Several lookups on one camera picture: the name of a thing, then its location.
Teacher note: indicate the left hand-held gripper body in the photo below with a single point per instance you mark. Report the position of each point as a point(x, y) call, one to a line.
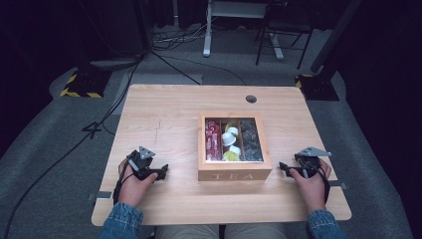
point(143, 163)

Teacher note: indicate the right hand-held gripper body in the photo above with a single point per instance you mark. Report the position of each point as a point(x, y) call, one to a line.
point(308, 162)

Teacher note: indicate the wooden tea box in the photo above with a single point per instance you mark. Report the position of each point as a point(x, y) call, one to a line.
point(234, 174)

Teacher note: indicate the person's left hand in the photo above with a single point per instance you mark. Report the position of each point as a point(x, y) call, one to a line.
point(132, 189)

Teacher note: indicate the person's right hand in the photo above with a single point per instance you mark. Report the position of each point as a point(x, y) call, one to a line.
point(313, 192)

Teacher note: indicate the grey table clamp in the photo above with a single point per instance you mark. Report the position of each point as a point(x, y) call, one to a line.
point(99, 195)
point(338, 185)

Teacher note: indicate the pile of dark tea bags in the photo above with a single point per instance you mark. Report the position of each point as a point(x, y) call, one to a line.
point(251, 141)

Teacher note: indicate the white creamer cup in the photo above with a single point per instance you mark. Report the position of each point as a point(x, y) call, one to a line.
point(234, 130)
point(235, 150)
point(228, 139)

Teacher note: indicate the yellow creamer cup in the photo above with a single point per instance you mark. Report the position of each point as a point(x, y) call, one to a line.
point(228, 126)
point(231, 157)

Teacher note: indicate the row of red packets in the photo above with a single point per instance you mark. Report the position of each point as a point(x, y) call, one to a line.
point(213, 141)

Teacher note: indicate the black yellow striped stand base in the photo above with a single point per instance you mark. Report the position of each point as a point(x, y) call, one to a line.
point(318, 88)
point(84, 84)

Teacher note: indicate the slanted black stand pole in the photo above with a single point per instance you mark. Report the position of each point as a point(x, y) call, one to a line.
point(335, 36)

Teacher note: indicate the black metal chair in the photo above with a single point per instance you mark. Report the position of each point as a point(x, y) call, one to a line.
point(285, 30)

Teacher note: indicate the white desk frame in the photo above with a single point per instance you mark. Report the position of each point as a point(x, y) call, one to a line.
point(232, 9)

